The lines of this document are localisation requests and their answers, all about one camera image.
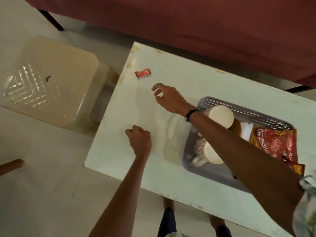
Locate black beaded bracelet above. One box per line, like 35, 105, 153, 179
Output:
184, 108, 202, 123

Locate brown wooden furniture leg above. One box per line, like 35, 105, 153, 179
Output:
0, 159, 24, 176

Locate beige plastic stool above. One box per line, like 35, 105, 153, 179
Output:
1, 35, 119, 134

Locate person's left forearm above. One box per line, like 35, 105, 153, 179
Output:
88, 154, 151, 237

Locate wooden napkin holder with napkins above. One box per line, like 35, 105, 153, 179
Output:
229, 118, 244, 137

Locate person's right forearm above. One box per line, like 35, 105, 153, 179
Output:
189, 111, 305, 237

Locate person's foot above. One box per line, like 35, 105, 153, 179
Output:
163, 197, 175, 212
210, 214, 226, 230

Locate grey plastic tray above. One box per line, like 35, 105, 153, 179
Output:
182, 96, 296, 193

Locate dark peanuts snack packet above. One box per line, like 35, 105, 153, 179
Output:
287, 162, 306, 176

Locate red fabric sofa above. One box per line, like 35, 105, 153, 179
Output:
22, 0, 316, 88

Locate person's right hand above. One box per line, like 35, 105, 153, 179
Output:
151, 83, 196, 116

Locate person's right foot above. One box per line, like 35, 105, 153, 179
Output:
210, 214, 226, 230

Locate yellow red snack packet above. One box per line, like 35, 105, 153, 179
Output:
250, 126, 298, 164

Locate white floral mug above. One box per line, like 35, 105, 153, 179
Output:
192, 137, 224, 168
203, 105, 234, 129

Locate person's left foot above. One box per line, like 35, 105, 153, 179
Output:
163, 197, 175, 212

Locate dark blue trousers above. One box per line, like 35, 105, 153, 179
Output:
157, 207, 232, 237

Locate person's left hand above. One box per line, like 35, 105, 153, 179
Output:
125, 125, 153, 158

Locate black sofa leg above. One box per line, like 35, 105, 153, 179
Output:
37, 9, 64, 32
284, 85, 313, 94

